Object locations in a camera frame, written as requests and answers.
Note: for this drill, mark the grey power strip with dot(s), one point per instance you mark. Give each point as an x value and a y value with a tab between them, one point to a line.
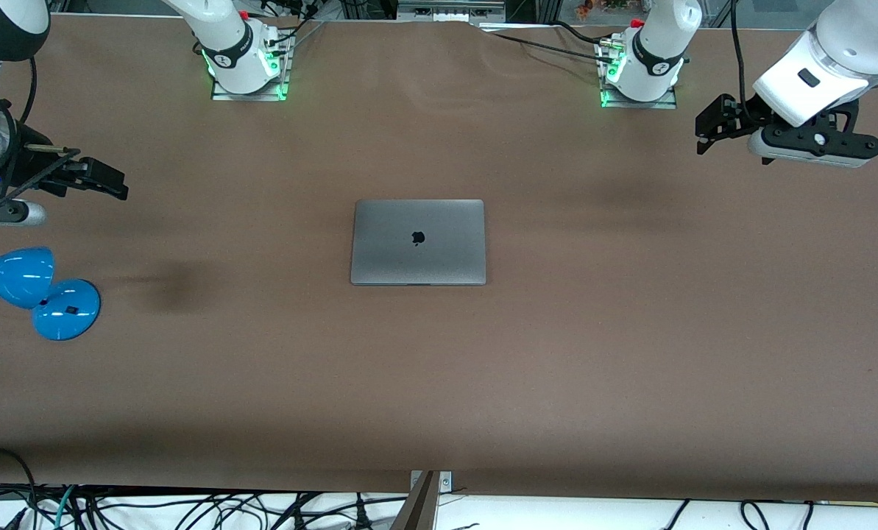
450	11

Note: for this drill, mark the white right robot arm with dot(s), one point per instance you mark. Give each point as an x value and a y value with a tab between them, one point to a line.
225	44

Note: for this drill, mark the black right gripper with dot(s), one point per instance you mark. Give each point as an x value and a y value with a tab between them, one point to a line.
25	163

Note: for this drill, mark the silver edge bracket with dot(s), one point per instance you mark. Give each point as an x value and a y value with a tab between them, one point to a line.
446	482

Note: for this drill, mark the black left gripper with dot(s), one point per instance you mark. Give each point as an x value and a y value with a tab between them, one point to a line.
746	112

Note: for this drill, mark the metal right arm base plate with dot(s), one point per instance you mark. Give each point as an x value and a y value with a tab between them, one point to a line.
221	96

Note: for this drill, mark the grey laptop with black keyboard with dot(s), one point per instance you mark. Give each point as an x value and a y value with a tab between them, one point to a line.
418	243

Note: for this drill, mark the orange decoration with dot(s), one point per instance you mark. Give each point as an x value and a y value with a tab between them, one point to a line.
600	7

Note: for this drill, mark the dark metal post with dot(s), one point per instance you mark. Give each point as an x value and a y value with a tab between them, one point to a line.
418	508

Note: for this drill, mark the brown table cover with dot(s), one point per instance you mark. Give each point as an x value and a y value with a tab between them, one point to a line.
556	353

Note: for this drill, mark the blue desk lamp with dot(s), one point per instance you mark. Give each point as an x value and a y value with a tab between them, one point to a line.
67	313

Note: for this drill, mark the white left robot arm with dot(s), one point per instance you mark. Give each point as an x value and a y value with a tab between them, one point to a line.
829	66

